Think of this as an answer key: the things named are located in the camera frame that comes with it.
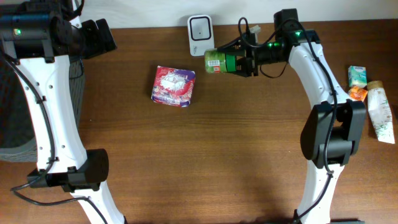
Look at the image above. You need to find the red purple snack pack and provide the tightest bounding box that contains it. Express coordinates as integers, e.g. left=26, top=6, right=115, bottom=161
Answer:
left=151, top=66, right=196, bottom=108

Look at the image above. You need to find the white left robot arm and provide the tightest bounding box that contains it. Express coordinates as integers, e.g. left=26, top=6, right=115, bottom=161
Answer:
left=1, top=1, right=126, bottom=223

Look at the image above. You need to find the white barcode scanner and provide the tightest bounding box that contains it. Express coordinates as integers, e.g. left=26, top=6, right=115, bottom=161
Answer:
left=187, top=14, right=215, bottom=57

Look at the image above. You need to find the small orange box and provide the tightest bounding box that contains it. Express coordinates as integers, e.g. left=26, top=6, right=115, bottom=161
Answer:
left=348, top=86, right=368, bottom=101

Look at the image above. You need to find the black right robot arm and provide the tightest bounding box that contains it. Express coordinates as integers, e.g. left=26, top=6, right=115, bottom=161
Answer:
left=215, top=8, right=366, bottom=223

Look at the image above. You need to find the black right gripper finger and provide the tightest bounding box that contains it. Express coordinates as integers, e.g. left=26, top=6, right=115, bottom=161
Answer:
left=228, top=67, right=258, bottom=77
left=216, top=40, right=246, bottom=56

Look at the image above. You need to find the green lid jar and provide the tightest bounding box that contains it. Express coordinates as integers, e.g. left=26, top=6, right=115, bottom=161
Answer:
left=204, top=49, right=236, bottom=73

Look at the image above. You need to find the small green tissue pack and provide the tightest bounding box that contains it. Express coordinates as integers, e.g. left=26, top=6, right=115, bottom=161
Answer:
left=348, top=65, right=368, bottom=88

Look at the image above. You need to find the grey plastic basket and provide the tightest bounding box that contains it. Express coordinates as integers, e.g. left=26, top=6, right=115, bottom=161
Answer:
left=1, top=60, right=85, bottom=162

